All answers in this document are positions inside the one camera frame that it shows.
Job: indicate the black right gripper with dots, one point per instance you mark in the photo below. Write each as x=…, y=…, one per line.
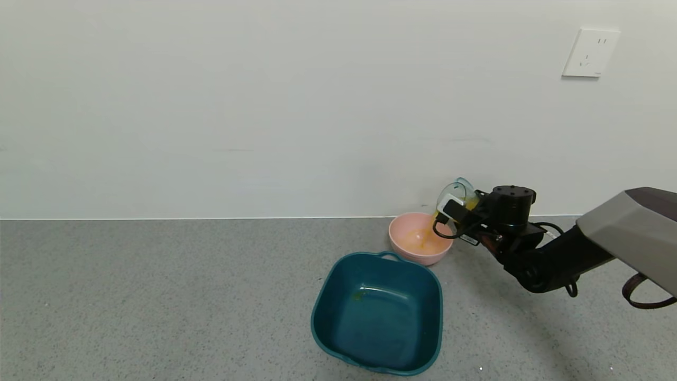
x=467, y=239

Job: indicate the orange juice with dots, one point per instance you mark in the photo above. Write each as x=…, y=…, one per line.
x=420, y=241

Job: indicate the ribbed translucent blue-green cup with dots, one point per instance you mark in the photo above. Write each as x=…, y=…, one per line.
x=459, y=189

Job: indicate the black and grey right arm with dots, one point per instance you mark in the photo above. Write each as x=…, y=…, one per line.
x=629, y=227

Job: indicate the pink bowl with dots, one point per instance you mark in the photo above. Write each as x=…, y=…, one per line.
x=402, y=225

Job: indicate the teal square plastic basin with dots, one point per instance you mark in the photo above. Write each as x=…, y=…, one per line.
x=378, y=317

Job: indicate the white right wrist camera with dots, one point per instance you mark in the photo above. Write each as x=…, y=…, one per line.
x=449, y=203

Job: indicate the white wall socket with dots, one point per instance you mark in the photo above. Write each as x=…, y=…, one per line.
x=591, y=53

